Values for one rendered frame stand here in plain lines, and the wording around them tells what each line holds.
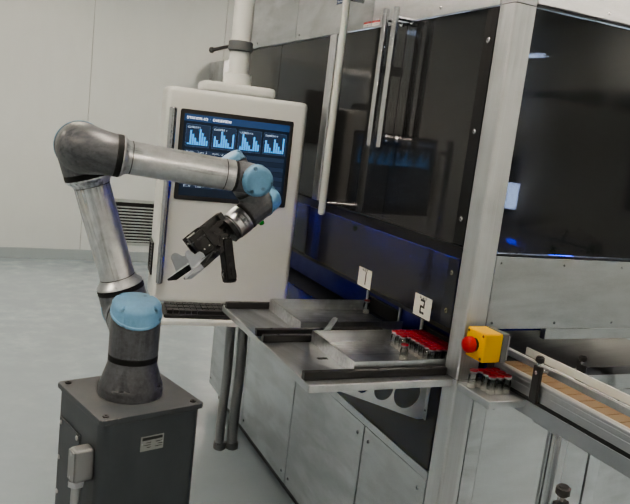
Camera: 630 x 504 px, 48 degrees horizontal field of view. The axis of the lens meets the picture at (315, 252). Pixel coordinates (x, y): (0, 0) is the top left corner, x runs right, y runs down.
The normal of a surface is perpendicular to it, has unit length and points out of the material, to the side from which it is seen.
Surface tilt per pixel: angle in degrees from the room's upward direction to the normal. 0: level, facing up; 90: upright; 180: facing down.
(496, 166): 90
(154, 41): 90
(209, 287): 90
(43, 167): 90
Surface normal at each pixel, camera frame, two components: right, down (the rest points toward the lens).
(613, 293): 0.40, 0.20
